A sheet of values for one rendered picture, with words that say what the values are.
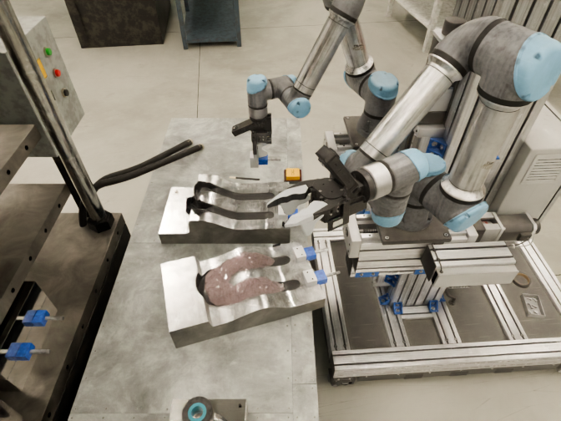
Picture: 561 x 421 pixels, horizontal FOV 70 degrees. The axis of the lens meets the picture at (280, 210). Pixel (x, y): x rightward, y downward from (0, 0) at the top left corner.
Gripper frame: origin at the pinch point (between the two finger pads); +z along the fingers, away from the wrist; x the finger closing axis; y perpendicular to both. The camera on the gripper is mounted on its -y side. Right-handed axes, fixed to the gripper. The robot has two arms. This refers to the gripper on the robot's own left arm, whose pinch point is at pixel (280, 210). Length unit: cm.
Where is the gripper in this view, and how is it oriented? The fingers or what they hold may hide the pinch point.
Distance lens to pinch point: 75.5
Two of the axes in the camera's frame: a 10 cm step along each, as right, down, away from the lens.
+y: 0.7, 7.8, 6.3
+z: -8.7, 3.5, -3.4
